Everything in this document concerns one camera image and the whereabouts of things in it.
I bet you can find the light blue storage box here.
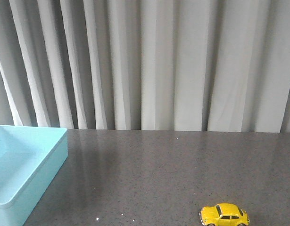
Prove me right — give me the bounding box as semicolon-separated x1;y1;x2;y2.
0;125;68;226

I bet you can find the yellow toy beetle car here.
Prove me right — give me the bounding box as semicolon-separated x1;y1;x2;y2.
199;203;250;226

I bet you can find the grey pleated curtain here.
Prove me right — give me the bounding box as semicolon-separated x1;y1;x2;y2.
0;0;290;132

